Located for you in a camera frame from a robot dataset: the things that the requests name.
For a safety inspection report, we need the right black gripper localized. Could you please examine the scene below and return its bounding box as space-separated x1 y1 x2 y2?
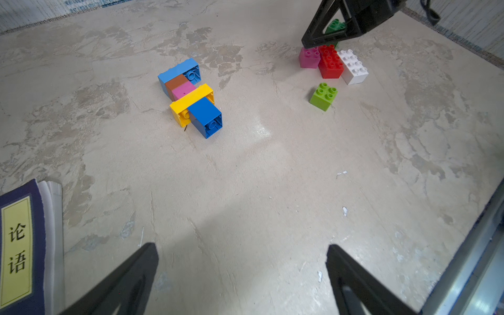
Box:
301 0 406 49

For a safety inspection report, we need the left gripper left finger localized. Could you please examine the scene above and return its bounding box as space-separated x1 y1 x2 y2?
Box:
62 242 159 314

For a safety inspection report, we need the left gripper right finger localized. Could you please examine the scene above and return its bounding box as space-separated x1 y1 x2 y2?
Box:
326 244 416 314

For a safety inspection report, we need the dark green square lego brick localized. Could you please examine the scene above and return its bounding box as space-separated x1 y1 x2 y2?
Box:
324 19 347 49

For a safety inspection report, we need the red long lego brick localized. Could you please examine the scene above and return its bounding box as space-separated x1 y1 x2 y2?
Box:
318 45 344 79

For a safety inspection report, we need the light blue long lego brick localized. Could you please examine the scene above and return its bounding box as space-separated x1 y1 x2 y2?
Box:
158 59 201 98

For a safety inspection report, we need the dark blue square lego brick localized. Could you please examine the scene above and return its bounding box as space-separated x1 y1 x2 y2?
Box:
188 97 223 139

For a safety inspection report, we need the pink square lego brick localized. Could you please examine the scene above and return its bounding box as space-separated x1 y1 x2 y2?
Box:
299 47 321 69
171 81 196 101

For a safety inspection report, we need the brown square lego brick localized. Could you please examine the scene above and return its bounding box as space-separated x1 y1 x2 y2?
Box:
164 74 188 100

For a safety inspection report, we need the white long lego brick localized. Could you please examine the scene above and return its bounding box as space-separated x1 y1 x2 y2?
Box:
337 49 369 85

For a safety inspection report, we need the lime green square lego brick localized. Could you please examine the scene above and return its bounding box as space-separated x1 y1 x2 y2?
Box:
309 83 338 112

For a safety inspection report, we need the purple notebook yellow label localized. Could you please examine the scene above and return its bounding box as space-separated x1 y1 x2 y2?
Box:
1 179 65 314

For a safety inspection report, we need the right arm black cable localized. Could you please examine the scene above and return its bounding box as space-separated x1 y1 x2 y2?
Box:
419 0 442 26

